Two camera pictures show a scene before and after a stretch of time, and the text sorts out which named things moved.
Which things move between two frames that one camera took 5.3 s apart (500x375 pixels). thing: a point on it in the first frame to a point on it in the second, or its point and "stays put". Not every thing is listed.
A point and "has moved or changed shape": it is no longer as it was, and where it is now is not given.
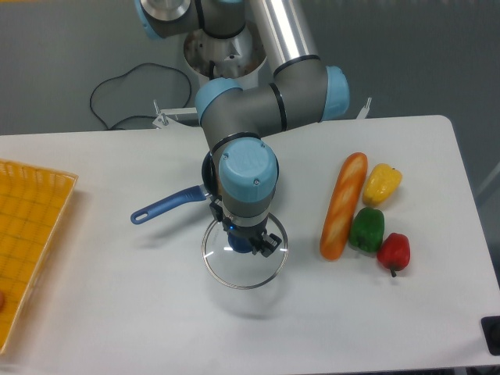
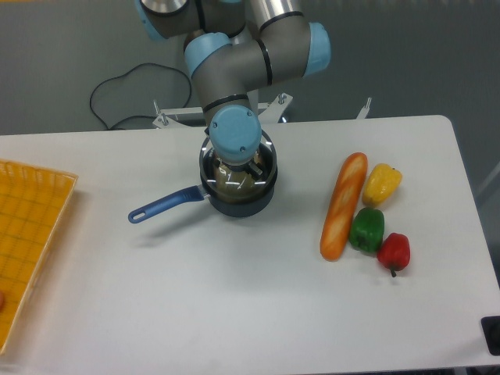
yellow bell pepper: (382, 181) stays put
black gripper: (267, 244) to (232, 166)
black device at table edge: (491, 328) stays put
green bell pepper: (367, 230) stays put
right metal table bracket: (363, 112) stays put
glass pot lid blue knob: (243, 270) has moved or changed shape
